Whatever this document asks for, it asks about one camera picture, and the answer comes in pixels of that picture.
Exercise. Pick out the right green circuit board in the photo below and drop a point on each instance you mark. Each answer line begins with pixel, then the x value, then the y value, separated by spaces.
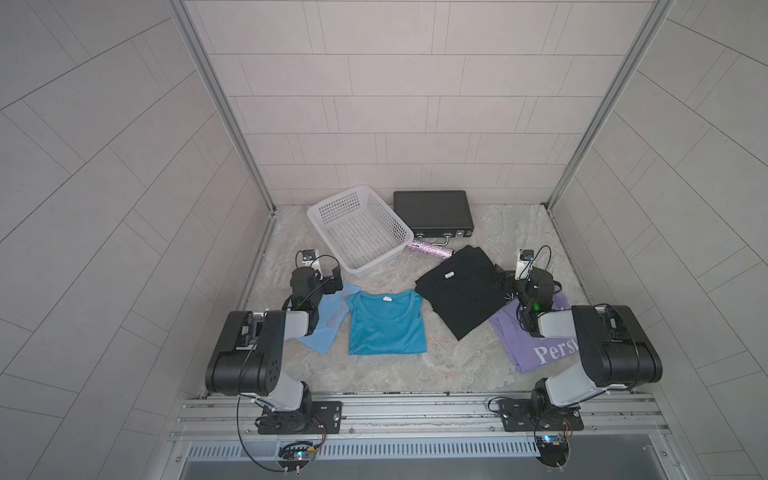
pixel 554 451

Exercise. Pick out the light blue t-shirt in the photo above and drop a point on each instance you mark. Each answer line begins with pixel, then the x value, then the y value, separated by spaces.
pixel 332 311

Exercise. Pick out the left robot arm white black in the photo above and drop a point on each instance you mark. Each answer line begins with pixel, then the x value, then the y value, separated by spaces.
pixel 247 358

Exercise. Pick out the white plastic laundry basket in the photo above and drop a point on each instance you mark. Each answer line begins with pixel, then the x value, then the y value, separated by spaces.
pixel 360 228

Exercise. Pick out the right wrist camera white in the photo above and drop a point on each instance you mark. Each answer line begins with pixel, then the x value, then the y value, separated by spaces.
pixel 524 263

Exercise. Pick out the green circuit board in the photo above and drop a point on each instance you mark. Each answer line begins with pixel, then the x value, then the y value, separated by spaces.
pixel 295 456
pixel 554 451

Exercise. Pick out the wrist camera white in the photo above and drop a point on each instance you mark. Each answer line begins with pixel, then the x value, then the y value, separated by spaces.
pixel 307 257
pixel 524 263

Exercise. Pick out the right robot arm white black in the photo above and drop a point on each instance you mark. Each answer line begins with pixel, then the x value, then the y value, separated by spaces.
pixel 614 352

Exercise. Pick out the left green circuit board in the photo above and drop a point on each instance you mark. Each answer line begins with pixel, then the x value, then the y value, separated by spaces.
pixel 295 456

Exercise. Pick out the purple folded t-shirt Persist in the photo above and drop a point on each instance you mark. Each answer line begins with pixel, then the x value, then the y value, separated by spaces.
pixel 528 353

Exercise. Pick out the black t-shirt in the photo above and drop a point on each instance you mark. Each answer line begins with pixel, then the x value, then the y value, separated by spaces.
pixel 463 291

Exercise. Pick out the black hard case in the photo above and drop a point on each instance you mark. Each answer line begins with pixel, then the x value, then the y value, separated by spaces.
pixel 435 214

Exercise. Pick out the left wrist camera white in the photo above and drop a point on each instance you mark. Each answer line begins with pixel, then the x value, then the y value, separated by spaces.
pixel 307 257

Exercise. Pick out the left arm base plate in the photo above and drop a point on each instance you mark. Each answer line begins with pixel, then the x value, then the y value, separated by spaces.
pixel 300 417

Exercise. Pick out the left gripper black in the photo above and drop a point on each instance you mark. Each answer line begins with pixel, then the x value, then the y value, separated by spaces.
pixel 330 279

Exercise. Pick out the aluminium mounting rail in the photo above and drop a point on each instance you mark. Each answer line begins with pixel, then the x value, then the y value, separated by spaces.
pixel 467 415

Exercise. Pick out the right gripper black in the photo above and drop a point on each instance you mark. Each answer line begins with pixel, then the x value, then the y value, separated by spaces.
pixel 508 281

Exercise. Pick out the teal t-shirt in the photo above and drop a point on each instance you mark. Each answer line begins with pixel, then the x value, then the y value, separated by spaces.
pixel 386 324

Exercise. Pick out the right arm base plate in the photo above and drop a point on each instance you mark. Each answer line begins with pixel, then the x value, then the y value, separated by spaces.
pixel 525 415

